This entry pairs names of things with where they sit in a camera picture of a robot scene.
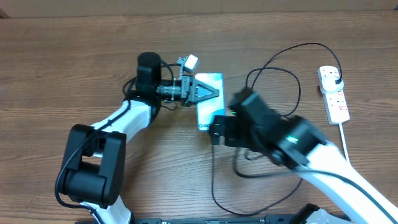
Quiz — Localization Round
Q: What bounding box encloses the white power strip cord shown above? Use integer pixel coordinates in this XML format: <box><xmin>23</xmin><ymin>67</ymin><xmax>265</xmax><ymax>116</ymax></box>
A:
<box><xmin>338</xmin><ymin>123</ymin><xmax>351</xmax><ymax>164</ymax></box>

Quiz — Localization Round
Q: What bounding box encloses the Samsung Galaxy smartphone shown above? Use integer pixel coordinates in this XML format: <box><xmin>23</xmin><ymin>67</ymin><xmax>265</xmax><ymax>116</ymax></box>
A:
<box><xmin>195</xmin><ymin>73</ymin><xmax>225</xmax><ymax>132</ymax></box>

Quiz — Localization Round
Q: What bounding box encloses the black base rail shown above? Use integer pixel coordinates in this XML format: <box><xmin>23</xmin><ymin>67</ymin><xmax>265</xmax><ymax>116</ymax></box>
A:
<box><xmin>133</xmin><ymin>203</ymin><xmax>352</xmax><ymax>224</ymax></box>

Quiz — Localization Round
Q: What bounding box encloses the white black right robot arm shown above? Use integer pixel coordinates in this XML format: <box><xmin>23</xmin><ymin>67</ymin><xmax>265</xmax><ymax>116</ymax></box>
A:
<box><xmin>209</xmin><ymin>88</ymin><xmax>397</xmax><ymax>223</ymax></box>

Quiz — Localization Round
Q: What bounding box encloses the white power strip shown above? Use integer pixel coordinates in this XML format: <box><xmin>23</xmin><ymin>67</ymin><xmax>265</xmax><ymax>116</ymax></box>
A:
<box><xmin>317</xmin><ymin>65</ymin><xmax>350</xmax><ymax>124</ymax></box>

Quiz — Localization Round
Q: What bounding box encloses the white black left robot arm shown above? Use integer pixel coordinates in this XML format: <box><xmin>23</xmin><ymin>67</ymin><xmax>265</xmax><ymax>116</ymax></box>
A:
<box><xmin>54</xmin><ymin>52</ymin><xmax>225</xmax><ymax>223</ymax></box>

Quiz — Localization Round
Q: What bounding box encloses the white charger plug adapter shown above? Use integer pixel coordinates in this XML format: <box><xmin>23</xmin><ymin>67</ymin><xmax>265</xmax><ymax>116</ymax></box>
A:
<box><xmin>320</xmin><ymin>77</ymin><xmax>345</xmax><ymax>94</ymax></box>

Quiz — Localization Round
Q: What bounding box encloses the black USB charging cable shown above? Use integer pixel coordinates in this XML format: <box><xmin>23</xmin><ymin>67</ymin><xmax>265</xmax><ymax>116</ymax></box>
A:
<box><xmin>211</xmin><ymin>42</ymin><xmax>343</xmax><ymax>217</ymax></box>

